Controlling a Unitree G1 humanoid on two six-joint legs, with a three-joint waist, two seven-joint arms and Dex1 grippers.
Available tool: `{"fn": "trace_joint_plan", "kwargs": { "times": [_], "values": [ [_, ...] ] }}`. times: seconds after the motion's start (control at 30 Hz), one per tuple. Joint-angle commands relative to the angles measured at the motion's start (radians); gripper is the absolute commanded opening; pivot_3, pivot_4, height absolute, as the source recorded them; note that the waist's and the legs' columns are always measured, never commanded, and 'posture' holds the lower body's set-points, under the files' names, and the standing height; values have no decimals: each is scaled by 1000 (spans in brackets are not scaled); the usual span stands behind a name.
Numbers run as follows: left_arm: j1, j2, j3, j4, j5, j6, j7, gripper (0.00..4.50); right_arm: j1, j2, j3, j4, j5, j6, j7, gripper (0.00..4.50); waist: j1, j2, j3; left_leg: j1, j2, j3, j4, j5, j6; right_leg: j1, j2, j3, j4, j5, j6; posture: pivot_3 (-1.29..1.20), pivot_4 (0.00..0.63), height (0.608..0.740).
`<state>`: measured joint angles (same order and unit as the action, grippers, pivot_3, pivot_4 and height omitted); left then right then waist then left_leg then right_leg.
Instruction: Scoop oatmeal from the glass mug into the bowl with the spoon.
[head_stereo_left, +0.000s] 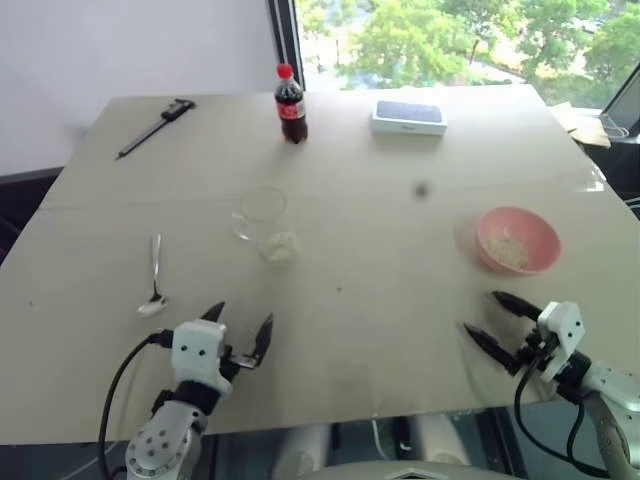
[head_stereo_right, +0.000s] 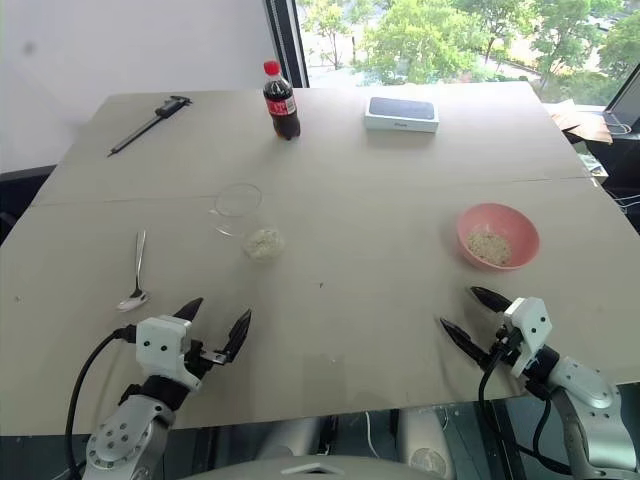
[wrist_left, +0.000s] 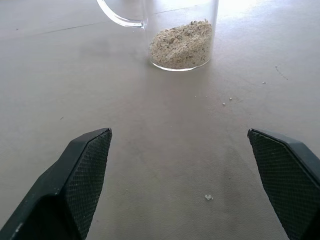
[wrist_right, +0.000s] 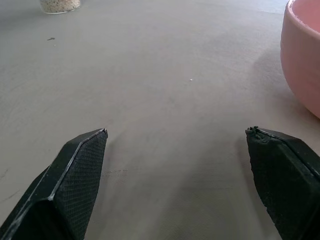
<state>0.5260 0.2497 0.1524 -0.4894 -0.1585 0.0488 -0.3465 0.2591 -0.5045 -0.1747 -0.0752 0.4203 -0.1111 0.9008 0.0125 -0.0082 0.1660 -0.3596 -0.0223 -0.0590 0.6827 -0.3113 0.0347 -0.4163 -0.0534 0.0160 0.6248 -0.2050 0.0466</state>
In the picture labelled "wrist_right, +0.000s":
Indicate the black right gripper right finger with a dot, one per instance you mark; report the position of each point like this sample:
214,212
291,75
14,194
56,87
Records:
282,180

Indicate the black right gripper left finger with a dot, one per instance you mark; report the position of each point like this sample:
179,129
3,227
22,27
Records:
62,190

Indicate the glass jar of grains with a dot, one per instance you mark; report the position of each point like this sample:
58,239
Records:
60,5

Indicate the pink bowl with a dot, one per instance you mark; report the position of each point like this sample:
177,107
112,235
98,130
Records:
303,57

